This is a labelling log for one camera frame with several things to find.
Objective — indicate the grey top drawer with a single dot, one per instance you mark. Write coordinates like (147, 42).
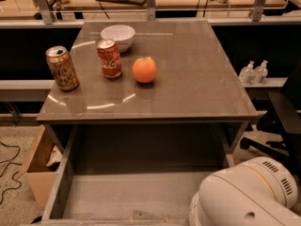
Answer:
(132, 174)

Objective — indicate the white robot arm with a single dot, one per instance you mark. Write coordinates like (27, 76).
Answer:
(257, 192)

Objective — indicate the grey drawer cabinet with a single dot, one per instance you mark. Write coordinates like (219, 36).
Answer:
(195, 83)

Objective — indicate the orange fruit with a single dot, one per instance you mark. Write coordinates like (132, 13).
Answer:
(144, 70)

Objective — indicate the red cola can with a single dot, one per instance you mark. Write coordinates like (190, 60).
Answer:
(108, 53)

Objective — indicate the white ceramic bowl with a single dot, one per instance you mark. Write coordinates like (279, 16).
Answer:
(122, 34)

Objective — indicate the gold LaCroix can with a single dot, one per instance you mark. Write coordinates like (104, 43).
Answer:
(61, 67)

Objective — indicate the crumpled paper in box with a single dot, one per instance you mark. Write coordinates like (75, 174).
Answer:
(55, 157)

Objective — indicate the right clear sanitizer bottle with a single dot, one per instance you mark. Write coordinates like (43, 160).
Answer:
(260, 73)

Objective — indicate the cardboard box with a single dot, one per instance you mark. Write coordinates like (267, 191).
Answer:
(39, 166)

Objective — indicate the black office chair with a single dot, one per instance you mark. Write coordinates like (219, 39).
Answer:
(282, 118)

